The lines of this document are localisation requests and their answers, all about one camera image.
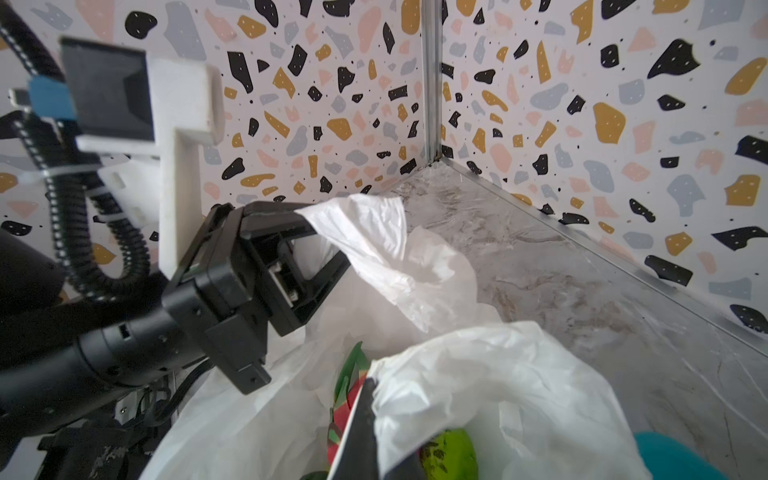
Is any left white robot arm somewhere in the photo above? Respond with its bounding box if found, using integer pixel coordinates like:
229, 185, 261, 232
1, 201, 350, 479

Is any silver corner frame post left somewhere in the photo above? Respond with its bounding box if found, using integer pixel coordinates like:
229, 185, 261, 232
421, 0, 442, 165

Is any green custard apple fruit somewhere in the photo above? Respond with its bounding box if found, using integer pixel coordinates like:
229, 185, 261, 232
419, 428, 479, 480

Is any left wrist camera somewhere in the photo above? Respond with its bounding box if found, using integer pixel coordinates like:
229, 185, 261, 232
27, 37, 225, 278

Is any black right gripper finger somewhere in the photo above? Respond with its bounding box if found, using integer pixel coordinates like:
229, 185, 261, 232
328, 378, 380, 480

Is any white plastic bag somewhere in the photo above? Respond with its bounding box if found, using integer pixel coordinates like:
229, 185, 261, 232
143, 194, 649, 479

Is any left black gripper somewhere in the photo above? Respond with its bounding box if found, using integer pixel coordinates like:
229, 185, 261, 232
162, 201, 350, 395

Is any black corrugated cable hose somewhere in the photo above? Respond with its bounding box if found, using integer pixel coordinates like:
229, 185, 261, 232
0, 0, 152, 301

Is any teal plastic basket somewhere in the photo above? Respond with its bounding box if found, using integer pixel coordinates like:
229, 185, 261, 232
634, 432, 727, 480

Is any red dragon fruit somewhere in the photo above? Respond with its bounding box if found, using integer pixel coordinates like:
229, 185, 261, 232
327, 341, 371, 464

